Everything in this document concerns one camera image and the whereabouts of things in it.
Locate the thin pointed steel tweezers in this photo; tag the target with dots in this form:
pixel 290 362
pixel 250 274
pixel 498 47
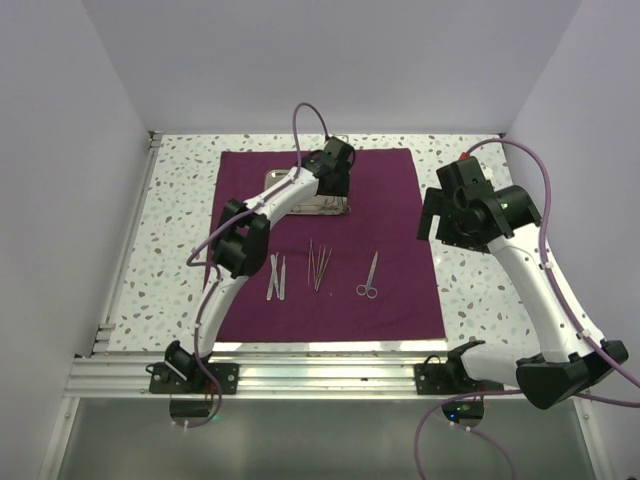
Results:
pixel 326 261

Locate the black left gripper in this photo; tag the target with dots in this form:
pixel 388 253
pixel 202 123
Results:
pixel 342 187

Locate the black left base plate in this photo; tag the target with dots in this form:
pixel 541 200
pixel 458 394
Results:
pixel 165 380

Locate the steel surgical scissors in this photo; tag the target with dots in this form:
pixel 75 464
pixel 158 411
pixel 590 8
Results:
pixel 336 206
pixel 367 289

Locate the steel instrument tray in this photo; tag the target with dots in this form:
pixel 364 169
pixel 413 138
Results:
pixel 273 176

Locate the purple cloth wrap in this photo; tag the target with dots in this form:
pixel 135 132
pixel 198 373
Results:
pixel 385 203

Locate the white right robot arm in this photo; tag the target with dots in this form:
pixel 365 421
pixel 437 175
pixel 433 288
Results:
pixel 573 353

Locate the steel forceps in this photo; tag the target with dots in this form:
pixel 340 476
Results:
pixel 314 207

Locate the aluminium frame rail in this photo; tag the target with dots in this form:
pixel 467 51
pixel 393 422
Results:
pixel 242 375

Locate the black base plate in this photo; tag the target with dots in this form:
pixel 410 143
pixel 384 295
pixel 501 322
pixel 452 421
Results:
pixel 435 376
pixel 165 380

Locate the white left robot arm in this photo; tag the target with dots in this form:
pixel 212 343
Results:
pixel 239 248

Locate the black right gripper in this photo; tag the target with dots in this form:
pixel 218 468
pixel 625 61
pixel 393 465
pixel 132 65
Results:
pixel 433 206

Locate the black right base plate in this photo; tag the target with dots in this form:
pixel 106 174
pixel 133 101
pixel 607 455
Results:
pixel 435 376

